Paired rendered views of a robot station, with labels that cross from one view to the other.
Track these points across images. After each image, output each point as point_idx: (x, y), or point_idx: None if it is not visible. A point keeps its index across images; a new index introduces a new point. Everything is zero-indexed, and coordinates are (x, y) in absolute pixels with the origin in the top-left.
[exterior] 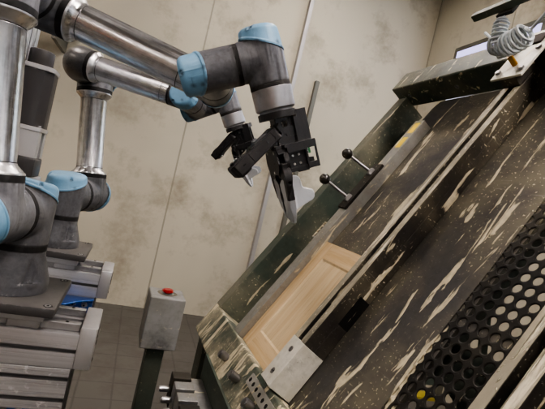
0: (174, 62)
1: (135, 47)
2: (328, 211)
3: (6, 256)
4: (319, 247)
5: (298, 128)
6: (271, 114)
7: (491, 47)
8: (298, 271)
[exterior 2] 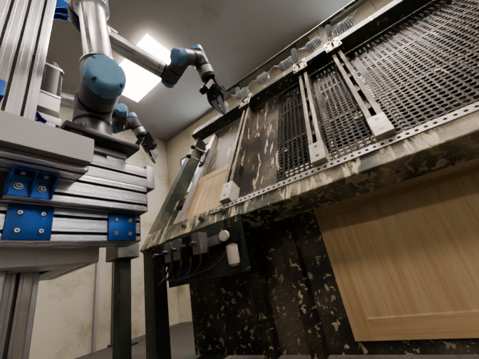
0: (158, 60)
1: (140, 50)
2: (187, 180)
3: (100, 122)
4: (199, 179)
5: (217, 82)
6: (209, 73)
7: (237, 95)
8: (195, 190)
